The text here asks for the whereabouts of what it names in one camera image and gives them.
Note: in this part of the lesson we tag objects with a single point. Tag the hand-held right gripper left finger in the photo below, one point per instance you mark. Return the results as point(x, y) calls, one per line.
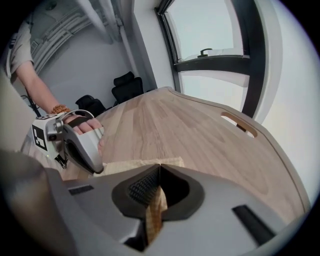
point(100, 200)

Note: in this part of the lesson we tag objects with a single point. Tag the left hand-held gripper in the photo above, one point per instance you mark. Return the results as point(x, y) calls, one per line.
point(38, 135)

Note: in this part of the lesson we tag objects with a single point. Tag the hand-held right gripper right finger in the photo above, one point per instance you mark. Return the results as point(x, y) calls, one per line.
point(212, 200)

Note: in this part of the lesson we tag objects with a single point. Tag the beige cloth garment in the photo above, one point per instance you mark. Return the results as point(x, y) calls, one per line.
point(120, 167)

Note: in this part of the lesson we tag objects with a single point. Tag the person's left forearm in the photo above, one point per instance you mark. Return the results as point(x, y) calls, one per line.
point(37, 85)

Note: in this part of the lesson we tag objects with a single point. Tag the person's left hand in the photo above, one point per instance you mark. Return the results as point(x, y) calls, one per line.
point(85, 126)

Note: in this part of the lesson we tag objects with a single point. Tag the black office chair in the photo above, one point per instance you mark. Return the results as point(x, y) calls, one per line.
point(90, 105)
point(127, 87)

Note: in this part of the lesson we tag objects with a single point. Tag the person's grey shirt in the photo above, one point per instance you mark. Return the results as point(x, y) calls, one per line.
point(20, 45)

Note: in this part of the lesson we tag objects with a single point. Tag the white ceiling pipes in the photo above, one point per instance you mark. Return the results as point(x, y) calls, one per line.
point(62, 27)

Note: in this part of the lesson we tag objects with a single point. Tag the black-framed hinged window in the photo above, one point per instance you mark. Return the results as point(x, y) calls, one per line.
point(205, 25)

